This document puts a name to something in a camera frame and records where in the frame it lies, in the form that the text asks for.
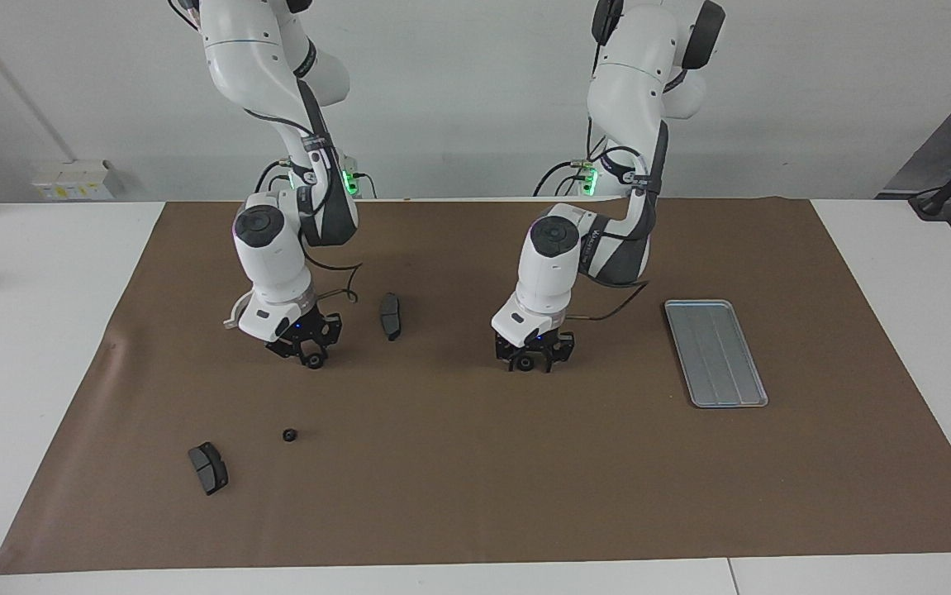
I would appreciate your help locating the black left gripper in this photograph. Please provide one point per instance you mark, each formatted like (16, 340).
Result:
(537, 343)

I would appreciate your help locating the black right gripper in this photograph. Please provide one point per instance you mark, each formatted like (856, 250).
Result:
(306, 332)

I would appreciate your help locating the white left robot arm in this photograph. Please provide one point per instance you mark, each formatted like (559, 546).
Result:
(549, 273)

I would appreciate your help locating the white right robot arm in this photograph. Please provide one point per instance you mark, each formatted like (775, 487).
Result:
(273, 248)

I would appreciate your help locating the silver metal tray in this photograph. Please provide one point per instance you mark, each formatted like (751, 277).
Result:
(719, 355)

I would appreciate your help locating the white curved plastic clamp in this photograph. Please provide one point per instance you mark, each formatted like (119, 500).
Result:
(230, 324)

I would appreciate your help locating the dark grey brake pad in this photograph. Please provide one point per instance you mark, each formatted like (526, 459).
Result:
(391, 318)
(211, 469)

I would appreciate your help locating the brown table mat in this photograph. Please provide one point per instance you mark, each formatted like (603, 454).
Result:
(475, 463)

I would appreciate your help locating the white wall socket box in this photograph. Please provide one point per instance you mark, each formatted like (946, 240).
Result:
(78, 182)

